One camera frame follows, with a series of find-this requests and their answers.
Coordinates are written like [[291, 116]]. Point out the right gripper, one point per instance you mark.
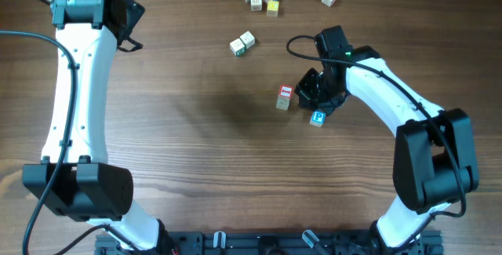
[[306, 99]]

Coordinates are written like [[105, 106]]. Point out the blue letter P block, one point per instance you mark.
[[317, 118]]

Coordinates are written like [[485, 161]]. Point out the red letter I block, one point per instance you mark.
[[286, 91]]

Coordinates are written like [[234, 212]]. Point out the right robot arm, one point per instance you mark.
[[435, 164]]

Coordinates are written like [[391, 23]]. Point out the red letter A block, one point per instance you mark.
[[283, 103]]

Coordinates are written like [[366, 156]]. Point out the yellow block middle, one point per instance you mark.
[[272, 8]]

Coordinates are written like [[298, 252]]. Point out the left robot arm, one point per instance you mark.
[[74, 178]]

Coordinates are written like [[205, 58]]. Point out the white block brown drawing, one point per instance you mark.
[[256, 5]]

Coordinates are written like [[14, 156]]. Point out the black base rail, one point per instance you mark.
[[340, 242]]

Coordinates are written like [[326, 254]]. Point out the white block green side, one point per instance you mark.
[[238, 47]]

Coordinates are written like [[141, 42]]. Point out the white plain wooden block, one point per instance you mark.
[[248, 39]]

